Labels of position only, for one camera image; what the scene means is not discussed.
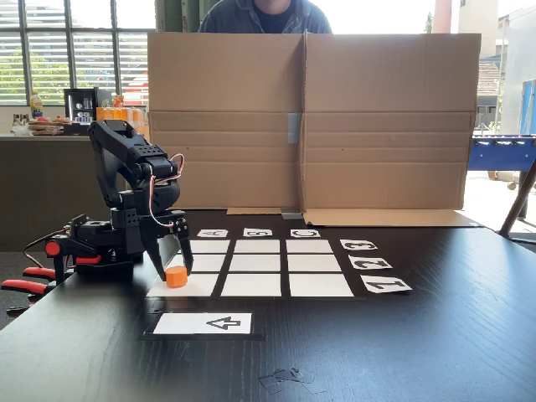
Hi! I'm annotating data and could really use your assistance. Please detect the red handled clamp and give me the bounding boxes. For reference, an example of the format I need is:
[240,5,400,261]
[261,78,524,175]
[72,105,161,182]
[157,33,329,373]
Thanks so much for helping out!
[0,265,58,317]

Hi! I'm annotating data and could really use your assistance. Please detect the clear tape remnant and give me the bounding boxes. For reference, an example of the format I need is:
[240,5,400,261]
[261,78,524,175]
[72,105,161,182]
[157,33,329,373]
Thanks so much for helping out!
[257,367,316,395]

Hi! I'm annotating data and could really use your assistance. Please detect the window with blinds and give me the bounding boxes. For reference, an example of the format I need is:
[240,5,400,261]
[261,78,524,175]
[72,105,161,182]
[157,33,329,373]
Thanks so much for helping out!
[0,0,157,106]

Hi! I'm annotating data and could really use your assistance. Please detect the red black bar clamp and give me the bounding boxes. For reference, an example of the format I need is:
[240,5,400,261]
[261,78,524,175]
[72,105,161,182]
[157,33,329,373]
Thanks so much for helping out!
[44,236,104,290]

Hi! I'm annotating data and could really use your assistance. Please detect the white arrow paper sheet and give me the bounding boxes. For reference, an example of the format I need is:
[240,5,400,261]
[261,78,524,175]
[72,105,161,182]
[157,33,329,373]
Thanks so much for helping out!
[140,312,267,341]

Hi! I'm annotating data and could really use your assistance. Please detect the dark grey counter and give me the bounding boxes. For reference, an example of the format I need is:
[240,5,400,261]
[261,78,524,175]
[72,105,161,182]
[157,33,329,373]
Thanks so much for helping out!
[0,133,152,253]

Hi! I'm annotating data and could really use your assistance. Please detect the person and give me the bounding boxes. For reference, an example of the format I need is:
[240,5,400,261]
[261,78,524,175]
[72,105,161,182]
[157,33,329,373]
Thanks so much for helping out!
[197,0,334,34]

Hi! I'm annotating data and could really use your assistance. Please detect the black power cable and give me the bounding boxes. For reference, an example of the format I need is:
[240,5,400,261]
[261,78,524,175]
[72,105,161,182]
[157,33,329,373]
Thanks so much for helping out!
[23,229,70,269]

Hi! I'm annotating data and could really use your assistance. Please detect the food platter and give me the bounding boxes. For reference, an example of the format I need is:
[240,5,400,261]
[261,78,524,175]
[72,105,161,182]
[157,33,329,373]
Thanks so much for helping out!
[25,116,73,137]

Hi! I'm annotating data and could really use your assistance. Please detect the white nine-square grid sheet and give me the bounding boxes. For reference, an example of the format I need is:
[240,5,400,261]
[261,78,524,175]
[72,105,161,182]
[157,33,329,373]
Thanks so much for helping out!
[146,236,365,301]

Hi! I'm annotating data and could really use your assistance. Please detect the paper sheet number 1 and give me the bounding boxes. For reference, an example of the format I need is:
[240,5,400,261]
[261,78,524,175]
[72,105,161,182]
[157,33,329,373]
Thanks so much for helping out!
[359,275,414,294]

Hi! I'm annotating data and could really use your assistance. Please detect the orange carton pack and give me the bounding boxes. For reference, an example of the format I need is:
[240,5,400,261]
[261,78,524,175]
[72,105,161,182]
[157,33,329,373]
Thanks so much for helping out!
[95,95,148,142]

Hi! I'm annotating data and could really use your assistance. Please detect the grey duct tape strip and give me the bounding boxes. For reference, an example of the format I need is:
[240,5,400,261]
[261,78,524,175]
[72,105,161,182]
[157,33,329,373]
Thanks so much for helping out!
[286,111,302,146]

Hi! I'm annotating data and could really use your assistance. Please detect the paper sheet number 2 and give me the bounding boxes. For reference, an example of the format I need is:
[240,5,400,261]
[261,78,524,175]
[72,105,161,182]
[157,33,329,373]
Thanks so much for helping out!
[348,255,394,271]

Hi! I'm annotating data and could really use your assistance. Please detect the slanted metal table leg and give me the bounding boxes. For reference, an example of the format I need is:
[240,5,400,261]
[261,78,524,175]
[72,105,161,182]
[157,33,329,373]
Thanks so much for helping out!
[497,158,536,245]

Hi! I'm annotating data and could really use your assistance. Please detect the brown cardboard box panel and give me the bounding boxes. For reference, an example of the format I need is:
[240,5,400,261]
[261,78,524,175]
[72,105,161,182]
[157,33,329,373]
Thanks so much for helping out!
[146,32,307,216]
[301,31,482,229]

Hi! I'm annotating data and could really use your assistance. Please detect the red white servo cable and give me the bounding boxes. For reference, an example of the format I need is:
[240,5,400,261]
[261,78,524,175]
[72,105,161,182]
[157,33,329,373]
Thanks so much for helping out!
[148,152,186,229]

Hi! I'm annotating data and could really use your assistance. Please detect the round orange token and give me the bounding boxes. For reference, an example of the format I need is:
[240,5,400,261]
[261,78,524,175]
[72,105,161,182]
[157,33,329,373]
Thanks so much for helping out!
[165,264,188,289]

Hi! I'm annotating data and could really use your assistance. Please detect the blue foosball table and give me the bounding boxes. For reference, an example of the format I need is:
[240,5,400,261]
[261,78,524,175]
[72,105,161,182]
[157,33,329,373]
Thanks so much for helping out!
[471,133,536,173]

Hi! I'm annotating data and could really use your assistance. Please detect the paper sheet number 3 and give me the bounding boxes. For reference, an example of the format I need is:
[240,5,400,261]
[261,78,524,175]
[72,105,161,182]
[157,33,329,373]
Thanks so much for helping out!
[339,239,378,252]

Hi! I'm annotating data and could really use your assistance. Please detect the yellow drink bottle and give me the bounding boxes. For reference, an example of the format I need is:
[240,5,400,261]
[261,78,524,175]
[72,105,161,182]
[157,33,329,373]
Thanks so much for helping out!
[28,90,44,120]

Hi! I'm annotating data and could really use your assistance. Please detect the black glass-front appliance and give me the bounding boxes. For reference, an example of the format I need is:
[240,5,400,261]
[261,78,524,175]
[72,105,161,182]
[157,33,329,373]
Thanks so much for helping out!
[63,87,112,125]

